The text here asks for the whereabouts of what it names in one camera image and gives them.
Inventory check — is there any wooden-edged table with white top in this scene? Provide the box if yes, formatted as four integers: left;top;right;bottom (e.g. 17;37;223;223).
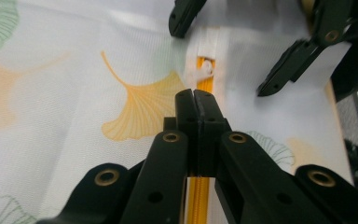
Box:
297;0;355;185

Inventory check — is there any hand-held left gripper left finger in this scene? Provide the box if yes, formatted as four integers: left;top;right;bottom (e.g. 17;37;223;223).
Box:
162;88;200;177

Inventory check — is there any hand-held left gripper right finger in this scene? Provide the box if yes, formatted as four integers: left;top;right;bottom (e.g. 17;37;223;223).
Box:
193;89;233;177

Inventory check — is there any leaf print pillowcase with zipper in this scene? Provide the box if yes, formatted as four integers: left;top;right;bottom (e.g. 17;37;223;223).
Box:
0;0;352;224

